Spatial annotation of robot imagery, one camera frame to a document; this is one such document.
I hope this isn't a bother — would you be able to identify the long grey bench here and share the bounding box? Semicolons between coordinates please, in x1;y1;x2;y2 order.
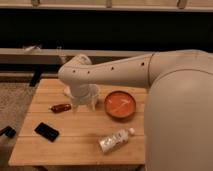
0;48;148;64

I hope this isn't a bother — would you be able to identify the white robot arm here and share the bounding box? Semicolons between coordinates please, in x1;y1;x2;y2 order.
58;50;213;171

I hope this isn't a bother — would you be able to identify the black smartphone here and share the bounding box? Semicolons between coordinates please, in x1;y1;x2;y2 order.
34;122;59;142

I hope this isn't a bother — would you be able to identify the orange ceramic bowl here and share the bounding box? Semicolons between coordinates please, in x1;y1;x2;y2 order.
104;91;136;119

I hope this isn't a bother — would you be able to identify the black object on floor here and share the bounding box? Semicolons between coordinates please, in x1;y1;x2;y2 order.
0;126;16;138

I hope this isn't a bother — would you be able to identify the clear plastic bottle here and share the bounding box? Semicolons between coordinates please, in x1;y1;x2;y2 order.
98;128;135;153

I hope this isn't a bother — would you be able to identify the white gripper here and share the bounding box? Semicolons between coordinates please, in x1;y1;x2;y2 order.
70;84;99;112

